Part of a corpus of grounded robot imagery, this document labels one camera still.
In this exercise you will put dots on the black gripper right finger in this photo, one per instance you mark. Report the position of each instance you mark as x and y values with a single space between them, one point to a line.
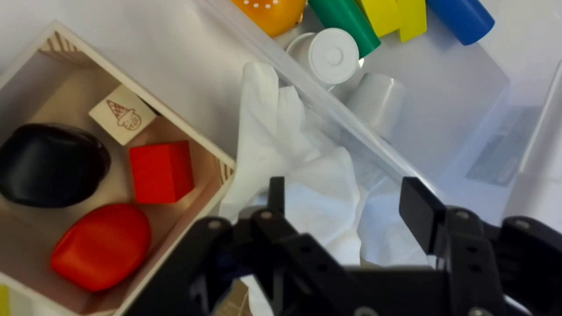
464 255

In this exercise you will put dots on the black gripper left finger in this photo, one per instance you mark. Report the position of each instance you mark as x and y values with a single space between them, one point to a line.
296 273

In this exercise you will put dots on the white wipe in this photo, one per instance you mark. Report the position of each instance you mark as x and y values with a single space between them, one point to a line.
347 204

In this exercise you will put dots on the clear plastic bin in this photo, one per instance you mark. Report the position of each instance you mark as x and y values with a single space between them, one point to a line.
480 123

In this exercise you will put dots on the red cube block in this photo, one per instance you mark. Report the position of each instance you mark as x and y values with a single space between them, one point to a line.
160 173

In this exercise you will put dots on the red orange toy block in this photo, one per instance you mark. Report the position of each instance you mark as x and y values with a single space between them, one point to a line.
103 248

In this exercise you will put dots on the blue toy cylinder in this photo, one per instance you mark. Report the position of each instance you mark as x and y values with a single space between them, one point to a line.
468 20

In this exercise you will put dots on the white bottle cap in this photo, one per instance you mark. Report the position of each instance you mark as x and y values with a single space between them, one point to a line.
333 58

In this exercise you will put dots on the yellow toy block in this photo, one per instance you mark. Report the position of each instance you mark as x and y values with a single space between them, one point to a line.
405 18

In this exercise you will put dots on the small wooden tray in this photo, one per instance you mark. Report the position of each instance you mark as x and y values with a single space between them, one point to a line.
59 81

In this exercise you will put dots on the green toy cylinder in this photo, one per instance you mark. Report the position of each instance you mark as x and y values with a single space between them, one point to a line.
348 16

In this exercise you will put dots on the wooden ice cream block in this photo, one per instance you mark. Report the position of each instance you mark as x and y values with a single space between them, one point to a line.
122 115

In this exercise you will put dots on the orange toy cylinder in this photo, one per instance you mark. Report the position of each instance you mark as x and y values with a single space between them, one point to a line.
273 16

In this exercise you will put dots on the black toy block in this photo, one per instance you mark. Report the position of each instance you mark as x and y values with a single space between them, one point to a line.
52 166

